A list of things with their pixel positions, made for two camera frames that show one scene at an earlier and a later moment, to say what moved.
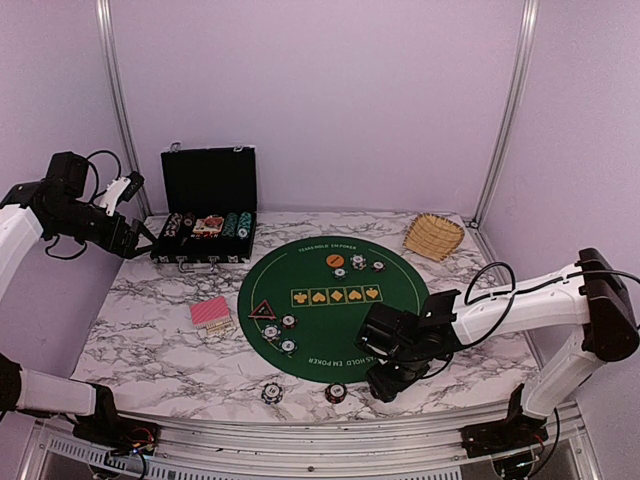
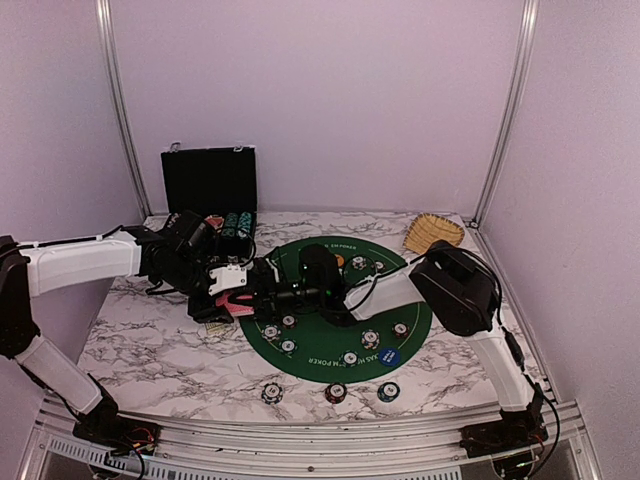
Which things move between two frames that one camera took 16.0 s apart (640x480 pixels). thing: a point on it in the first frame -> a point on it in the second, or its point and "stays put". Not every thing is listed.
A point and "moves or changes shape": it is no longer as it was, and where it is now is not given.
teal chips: (288, 345) stays put
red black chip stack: (335, 393) stays put
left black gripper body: (106, 239) -> (181, 278)
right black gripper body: (409, 369) -> (286, 298)
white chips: (270, 332) stays put
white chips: (358, 261) stays put
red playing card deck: (212, 315) moves or changes shape
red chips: (288, 320) stays put
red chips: (378, 266) stays put
